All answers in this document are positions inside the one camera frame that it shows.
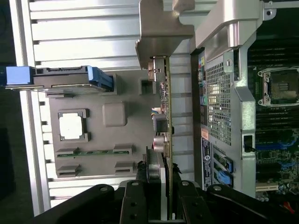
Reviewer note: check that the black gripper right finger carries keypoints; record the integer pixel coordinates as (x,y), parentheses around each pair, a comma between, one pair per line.
(194,205)

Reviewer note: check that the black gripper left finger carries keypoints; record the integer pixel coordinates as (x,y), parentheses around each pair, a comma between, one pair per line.
(135,203)

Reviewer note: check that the green RAM stick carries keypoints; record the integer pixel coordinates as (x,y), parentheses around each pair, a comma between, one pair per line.
(93,153)

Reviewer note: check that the grey parts rack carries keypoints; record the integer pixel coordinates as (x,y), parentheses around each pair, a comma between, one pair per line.
(105,140)

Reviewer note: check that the white expansion slot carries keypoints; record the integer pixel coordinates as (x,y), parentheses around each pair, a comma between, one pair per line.
(266,187)

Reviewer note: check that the green motherboard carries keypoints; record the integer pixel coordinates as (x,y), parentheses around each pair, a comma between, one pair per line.
(275,163)

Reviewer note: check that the silver CPU chip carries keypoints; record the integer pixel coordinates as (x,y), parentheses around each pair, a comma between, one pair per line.
(71,128)

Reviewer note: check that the blue expansion slot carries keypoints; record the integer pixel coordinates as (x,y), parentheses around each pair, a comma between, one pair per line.
(273,146)

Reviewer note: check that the open PC case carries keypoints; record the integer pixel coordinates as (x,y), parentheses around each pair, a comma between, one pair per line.
(245,112)

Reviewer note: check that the hard disk drive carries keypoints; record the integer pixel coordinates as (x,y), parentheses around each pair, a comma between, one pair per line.
(65,79)

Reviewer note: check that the CPU socket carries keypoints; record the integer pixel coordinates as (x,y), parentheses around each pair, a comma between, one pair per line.
(282,86)

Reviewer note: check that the blue plastic disk carrier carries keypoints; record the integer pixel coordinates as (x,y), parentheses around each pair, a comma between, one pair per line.
(17,75)

